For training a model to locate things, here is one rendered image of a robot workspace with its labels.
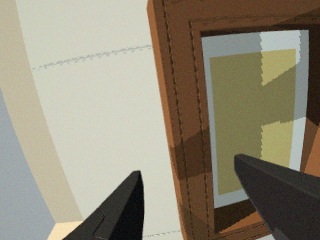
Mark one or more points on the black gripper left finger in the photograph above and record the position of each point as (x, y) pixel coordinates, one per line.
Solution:
(119, 217)

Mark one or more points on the brown wooden picture frame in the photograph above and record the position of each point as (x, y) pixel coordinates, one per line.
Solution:
(235, 76)

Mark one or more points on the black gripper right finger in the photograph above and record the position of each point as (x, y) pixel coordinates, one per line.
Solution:
(287, 200)

